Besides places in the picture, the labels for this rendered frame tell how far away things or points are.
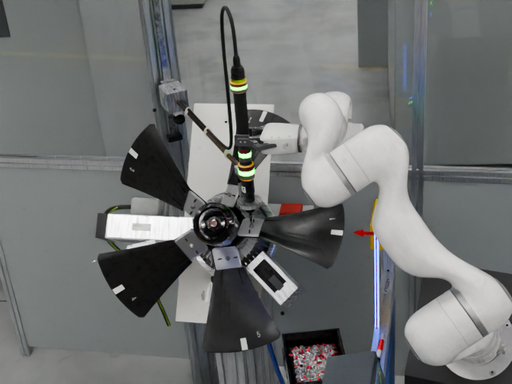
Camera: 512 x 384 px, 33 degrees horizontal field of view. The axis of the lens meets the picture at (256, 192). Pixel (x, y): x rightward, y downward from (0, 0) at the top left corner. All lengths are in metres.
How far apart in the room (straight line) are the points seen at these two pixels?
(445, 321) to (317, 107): 0.52
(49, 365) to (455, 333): 2.47
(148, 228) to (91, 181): 0.81
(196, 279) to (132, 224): 0.26
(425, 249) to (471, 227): 1.40
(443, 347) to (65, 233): 2.07
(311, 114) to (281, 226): 0.63
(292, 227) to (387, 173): 0.68
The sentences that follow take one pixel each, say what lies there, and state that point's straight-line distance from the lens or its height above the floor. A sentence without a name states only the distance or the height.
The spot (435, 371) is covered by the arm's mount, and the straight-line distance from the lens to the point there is 2.24.
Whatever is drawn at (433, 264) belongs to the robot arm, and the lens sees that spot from 1.80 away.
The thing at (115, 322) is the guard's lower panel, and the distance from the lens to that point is 3.76.
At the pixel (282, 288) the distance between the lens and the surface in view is 2.48.
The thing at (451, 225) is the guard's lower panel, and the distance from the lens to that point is 3.19.
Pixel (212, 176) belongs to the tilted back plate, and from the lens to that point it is 2.71.
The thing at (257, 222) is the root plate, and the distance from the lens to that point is 2.45.
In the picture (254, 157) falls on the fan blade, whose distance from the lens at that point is 2.42.
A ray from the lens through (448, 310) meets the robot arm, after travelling 1.83.
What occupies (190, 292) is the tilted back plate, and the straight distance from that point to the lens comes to 2.68.
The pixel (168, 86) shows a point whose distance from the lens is 2.88.
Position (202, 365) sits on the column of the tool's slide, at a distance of 3.57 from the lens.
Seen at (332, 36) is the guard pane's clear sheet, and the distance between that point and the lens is 2.91.
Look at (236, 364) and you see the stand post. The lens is 2.88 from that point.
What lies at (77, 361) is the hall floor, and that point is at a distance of 3.96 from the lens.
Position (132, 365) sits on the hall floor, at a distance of 3.87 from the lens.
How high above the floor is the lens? 2.46
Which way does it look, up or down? 29 degrees down
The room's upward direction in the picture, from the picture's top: 5 degrees counter-clockwise
